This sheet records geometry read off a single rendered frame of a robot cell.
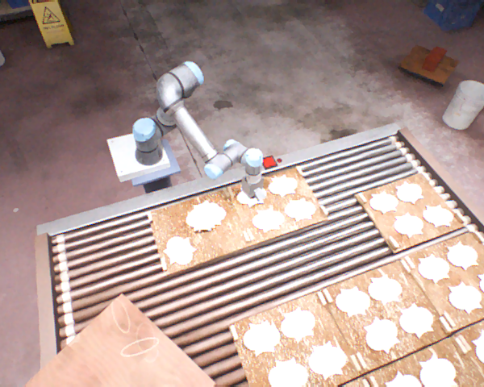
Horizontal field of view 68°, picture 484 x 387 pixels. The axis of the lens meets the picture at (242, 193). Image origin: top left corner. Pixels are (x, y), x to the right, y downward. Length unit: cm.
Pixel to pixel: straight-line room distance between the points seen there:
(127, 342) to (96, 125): 264
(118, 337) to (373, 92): 347
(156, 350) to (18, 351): 151
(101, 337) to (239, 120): 257
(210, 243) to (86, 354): 66
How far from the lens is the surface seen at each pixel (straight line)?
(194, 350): 155
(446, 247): 194
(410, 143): 228
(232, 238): 170
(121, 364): 147
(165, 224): 177
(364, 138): 226
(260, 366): 152
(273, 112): 369
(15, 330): 290
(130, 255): 175
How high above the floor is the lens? 243
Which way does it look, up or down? 54 degrees down
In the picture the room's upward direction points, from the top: 1 degrees clockwise
